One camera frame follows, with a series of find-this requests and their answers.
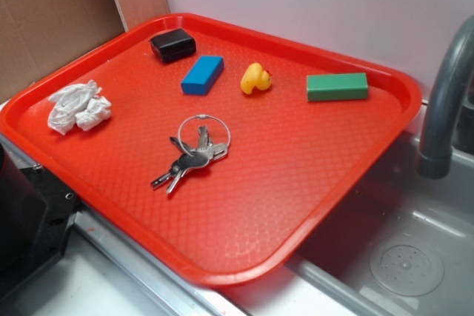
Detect white paper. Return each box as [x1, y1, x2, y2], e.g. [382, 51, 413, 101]
[47, 80, 112, 135]

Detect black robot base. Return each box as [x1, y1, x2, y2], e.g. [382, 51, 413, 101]
[1, 147, 78, 300]

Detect red plastic tray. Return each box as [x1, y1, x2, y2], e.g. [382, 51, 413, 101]
[1, 14, 421, 286]

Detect silver key bunch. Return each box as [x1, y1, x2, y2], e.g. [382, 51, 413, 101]
[150, 126, 228, 194]

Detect yellow rubber duck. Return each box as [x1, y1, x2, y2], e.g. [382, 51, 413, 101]
[240, 62, 272, 95]

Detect blue rectangular block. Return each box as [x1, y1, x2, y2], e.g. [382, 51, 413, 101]
[181, 56, 224, 95]

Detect green rectangular block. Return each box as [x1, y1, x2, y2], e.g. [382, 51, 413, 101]
[307, 73, 369, 101]

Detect black rectangular box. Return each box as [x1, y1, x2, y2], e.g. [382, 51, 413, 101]
[150, 28, 197, 64]

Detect grey faucet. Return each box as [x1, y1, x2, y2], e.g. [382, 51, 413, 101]
[416, 17, 473, 179]

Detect grey plastic sink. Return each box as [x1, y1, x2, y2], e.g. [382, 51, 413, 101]
[224, 135, 473, 315]

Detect round sink drain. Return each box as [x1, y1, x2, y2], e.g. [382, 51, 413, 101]
[369, 242, 444, 297]

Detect brown cardboard panel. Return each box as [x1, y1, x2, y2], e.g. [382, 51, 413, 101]
[1, 0, 169, 101]

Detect silver wire key ring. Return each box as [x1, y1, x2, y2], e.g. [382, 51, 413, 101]
[177, 113, 232, 157]

